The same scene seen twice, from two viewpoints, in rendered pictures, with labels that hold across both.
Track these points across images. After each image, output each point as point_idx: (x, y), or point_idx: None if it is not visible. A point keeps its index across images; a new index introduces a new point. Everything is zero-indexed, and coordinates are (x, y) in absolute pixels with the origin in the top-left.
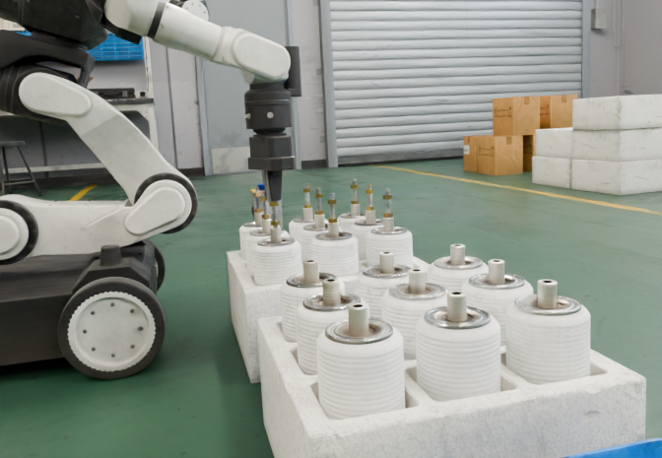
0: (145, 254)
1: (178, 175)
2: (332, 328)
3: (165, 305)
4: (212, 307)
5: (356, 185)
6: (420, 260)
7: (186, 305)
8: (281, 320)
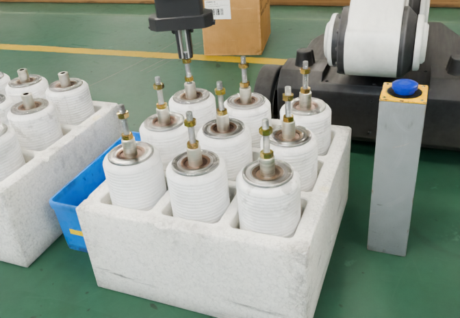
0: (369, 85)
1: (341, 15)
2: (0, 74)
3: (453, 172)
4: (416, 198)
5: (259, 128)
6: (120, 215)
7: (441, 184)
8: (101, 108)
